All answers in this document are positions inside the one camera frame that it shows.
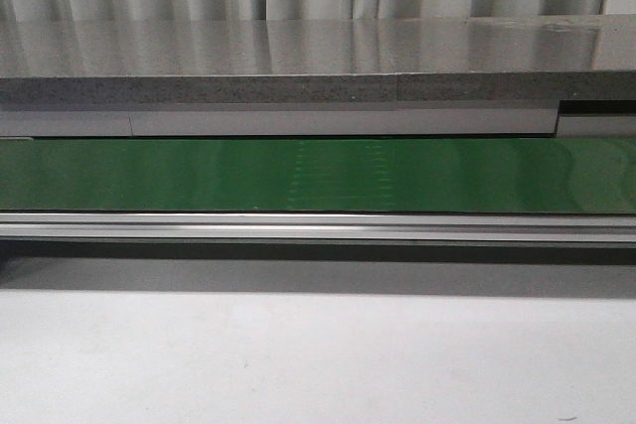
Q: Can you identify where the aluminium conveyor front rail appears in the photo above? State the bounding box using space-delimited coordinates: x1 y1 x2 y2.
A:
1 212 635 244

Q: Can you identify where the green conveyor belt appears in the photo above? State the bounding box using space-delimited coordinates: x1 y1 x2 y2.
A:
1 138 635 214

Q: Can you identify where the grey stone slab table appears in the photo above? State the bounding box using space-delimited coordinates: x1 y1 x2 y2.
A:
1 15 635 104

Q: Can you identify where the grey conveyor rear rail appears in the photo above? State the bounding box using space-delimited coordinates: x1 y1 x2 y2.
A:
1 100 635 137

